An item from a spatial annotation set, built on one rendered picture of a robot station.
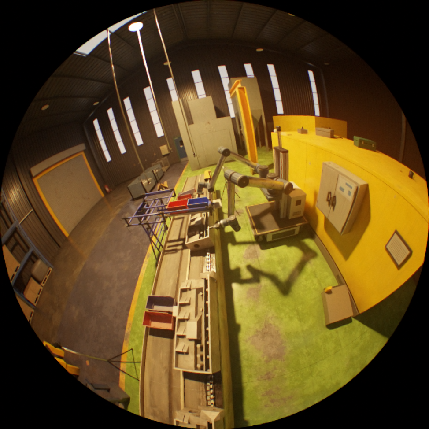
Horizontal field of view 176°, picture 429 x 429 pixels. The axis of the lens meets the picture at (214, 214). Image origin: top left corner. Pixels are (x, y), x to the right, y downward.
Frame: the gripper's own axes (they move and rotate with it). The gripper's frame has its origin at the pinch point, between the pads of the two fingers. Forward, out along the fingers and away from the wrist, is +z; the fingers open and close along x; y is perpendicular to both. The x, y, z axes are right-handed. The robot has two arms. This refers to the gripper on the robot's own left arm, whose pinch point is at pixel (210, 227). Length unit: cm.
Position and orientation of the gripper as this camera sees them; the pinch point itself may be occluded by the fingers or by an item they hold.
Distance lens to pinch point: 199.4
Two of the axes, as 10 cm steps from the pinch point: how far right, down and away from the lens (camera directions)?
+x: 0.3, 5.9, -8.1
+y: -3.8, -7.4, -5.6
